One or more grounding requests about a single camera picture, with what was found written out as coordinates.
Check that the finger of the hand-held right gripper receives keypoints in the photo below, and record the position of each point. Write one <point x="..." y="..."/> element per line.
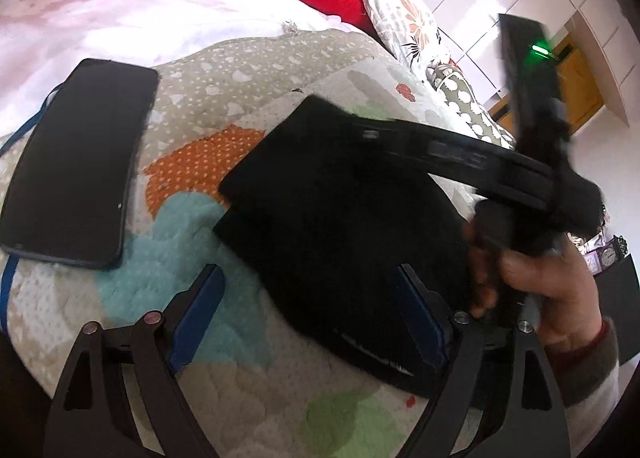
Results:
<point x="360" y="130"/>

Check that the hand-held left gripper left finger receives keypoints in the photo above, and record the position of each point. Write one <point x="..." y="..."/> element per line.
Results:
<point x="197" y="318"/>

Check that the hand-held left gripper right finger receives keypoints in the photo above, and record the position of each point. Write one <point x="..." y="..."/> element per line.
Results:
<point x="422" y="318"/>

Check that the black pants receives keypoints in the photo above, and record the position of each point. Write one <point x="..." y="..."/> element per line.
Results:
<point x="345" y="248"/>

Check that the person's right forearm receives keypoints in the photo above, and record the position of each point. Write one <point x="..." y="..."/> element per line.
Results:
<point x="585" y="378"/>

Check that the person's right hand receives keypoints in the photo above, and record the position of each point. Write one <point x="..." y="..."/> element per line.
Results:
<point x="555" y="283"/>

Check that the patchwork patterned quilt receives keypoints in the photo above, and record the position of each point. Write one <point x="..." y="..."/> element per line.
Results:
<point x="210" y="238"/>

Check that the green dotted pillow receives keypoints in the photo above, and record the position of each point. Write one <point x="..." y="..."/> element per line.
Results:
<point x="470" y="107"/>

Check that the wooden door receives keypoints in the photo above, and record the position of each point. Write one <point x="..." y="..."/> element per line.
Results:
<point x="575" y="82"/>

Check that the small clock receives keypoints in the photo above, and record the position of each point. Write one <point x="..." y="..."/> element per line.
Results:
<point x="611" y="254"/>

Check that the floral pillow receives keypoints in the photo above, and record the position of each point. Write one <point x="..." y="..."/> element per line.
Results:
<point x="400" y="7"/>

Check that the black smartphone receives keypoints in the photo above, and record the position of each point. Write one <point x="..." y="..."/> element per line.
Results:
<point x="75" y="162"/>

